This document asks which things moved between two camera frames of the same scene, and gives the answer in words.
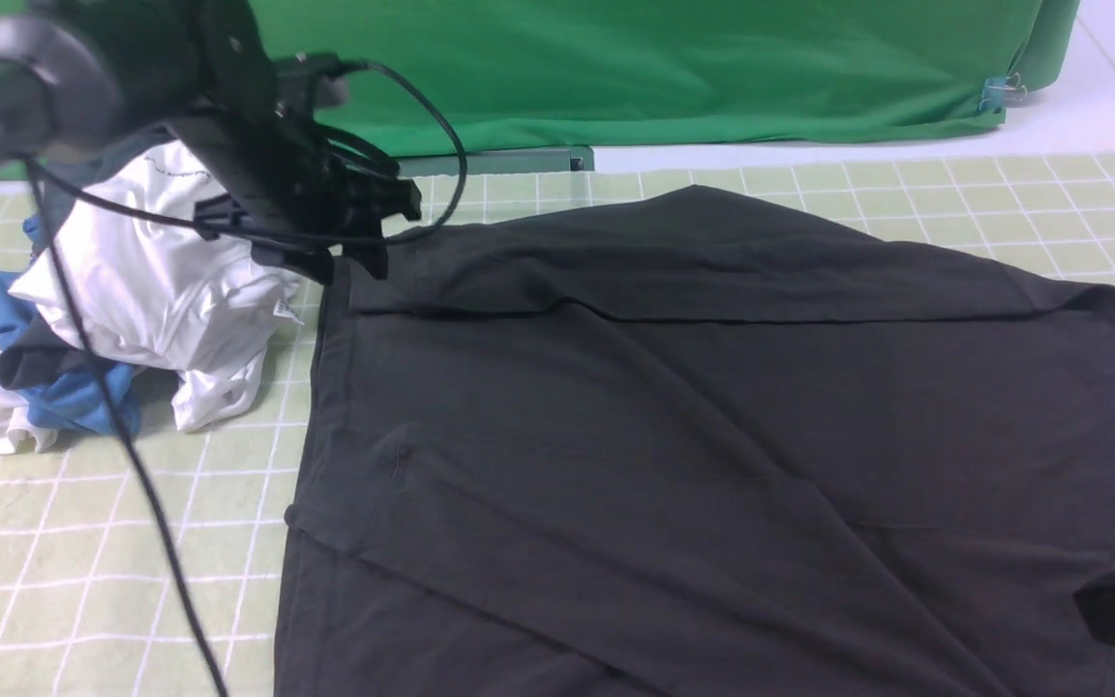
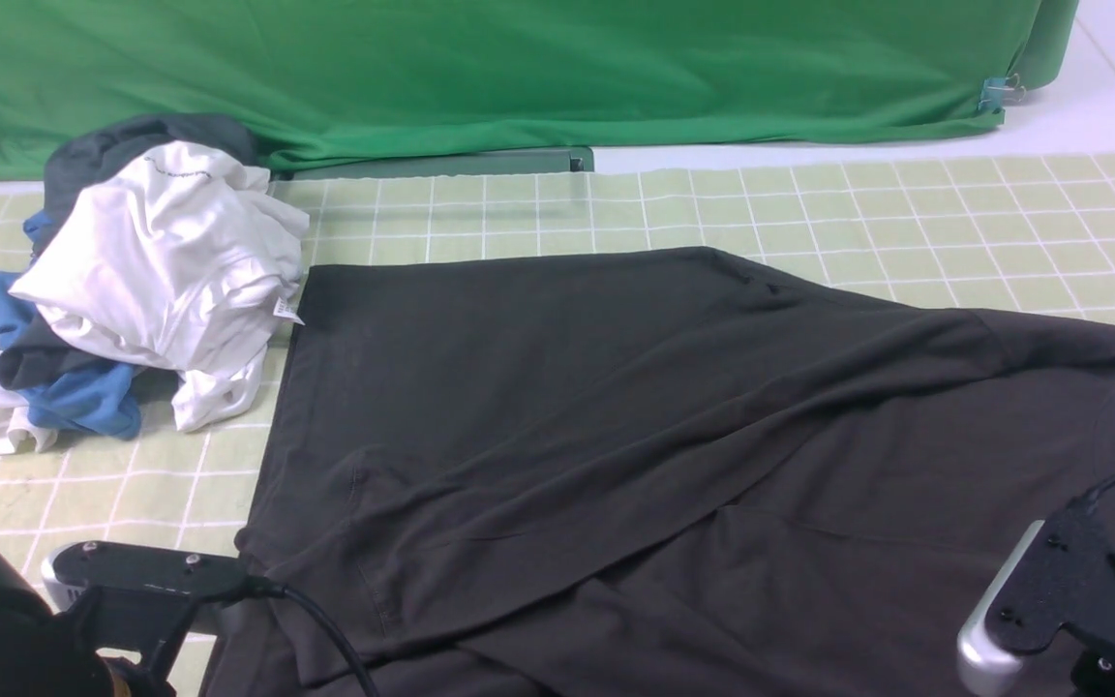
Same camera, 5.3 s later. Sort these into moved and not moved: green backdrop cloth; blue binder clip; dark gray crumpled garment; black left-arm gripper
Moved: black left-arm gripper
Not moved: green backdrop cloth; blue binder clip; dark gray crumpled garment
